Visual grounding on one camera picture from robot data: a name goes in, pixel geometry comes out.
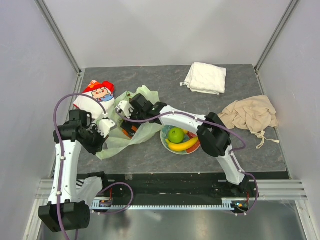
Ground pink fake peach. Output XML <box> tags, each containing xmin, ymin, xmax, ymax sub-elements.
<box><xmin>187</xmin><ymin>132</ymin><xmax>197</xmax><ymax>138</ymax></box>

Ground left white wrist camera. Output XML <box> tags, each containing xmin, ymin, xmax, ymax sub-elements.
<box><xmin>97</xmin><ymin>118</ymin><xmax>116</xmax><ymax>138</ymax></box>

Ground beige crumpled cloth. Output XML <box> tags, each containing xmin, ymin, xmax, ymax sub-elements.
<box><xmin>218</xmin><ymin>95</ymin><xmax>280</xmax><ymax>150</ymax></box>

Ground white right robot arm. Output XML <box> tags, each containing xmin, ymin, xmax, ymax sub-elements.
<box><xmin>115</xmin><ymin>94</ymin><xmax>249</xmax><ymax>197</ymax></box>

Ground orange fake fruit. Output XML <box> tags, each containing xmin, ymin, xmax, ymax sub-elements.
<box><xmin>128</xmin><ymin>125</ymin><xmax>138</xmax><ymax>137</ymax></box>

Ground red white cartoon pouch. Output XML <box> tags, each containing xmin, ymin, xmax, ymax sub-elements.
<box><xmin>73</xmin><ymin>80</ymin><xmax>115</xmax><ymax>119</ymax></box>

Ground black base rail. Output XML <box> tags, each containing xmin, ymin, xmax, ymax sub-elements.
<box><xmin>77</xmin><ymin>171</ymin><xmax>261</xmax><ymax>208</ymax></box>

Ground yellow fake banana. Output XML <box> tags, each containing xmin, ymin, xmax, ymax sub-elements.
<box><xmin>165</xmin><ymin>137</ymin><xmax>200</xmax><ymax>153</ymax></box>

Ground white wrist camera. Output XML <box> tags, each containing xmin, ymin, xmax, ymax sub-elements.
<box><xmin>115</xmin><ymin>100</ymin><xmax>134</xmax><ymax>119</ymax></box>
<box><xmin>97</xmin><ymin>118</ymin><xmax>116</xmax><ymax>138</ymax></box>

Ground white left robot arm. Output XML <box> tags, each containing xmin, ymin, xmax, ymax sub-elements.
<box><xmin>38</xmin><ymin>109</ymin><xmax>116</xmax><ymax>233</ymax></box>

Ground white folded towel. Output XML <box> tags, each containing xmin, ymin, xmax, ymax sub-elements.
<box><xmin>179</xmin><ymin>62</ymin><xmax>227</xmax><ymax>95</ymax></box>

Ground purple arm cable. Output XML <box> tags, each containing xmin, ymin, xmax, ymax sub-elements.
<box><xmin>53</xmin><ymin>92</ymin><xmax>135</xmax><ymax>240</ymax></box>
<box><xmin>114</xmin><ymin>108</ymin><xmax>260</xmax><ymax>217</ymax></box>

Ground pale green plastic bag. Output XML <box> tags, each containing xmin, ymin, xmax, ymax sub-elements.
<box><xmin>96</xmin><ymin>85</ymin><xmax>163</xmax><ymax>160</ymax></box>

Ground green fake apple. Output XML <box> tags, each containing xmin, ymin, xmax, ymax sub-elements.
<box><xmin>167</xmin><ymin>127</ymin><xmax>185</xmax><ymax>144</ymax></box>

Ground red teal floral plate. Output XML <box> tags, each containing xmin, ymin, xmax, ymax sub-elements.
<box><xmin>160</xmin><ymin>125</ymin><xmax>201</xmax><ymax>155</ymax></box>

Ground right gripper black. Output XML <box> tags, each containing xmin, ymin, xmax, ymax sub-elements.
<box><xmin>120</xmin><ymin>107</ymin><xmax>147</xmax><ymax>139</ymax></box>

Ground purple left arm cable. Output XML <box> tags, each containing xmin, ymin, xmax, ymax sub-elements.
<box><xmin>53</xmin><ymin>92</ymin><xmax>135</xmax><ymax>240</ymax></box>

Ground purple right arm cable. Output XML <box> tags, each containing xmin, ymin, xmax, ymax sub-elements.
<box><xmin>114</xmin><ymin>108</ymin><xmax>260</xmax><ymax>217</ymax></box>

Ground light blue cable duct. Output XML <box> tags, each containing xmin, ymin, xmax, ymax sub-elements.
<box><xmin>89</xmin><ymin>199</ymin><xmax>235</xmax><ymax>211</ymax></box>

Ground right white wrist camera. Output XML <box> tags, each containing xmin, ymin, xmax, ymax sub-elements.
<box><xmin>115</xmin><ymin>100</ymin><xmax>134</xmax><ymax>119</ymax></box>

